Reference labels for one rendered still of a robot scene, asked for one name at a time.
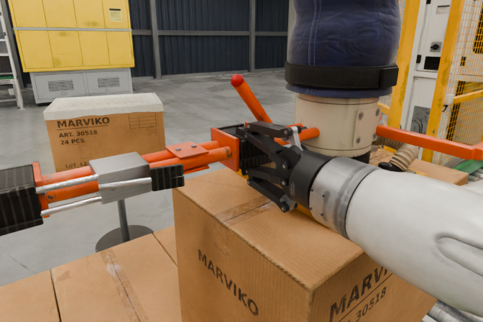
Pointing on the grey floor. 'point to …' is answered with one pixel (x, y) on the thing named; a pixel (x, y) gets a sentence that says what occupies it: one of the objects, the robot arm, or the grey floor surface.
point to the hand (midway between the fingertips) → (238, 146)
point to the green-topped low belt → (10, 88)
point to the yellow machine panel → (72, 37)
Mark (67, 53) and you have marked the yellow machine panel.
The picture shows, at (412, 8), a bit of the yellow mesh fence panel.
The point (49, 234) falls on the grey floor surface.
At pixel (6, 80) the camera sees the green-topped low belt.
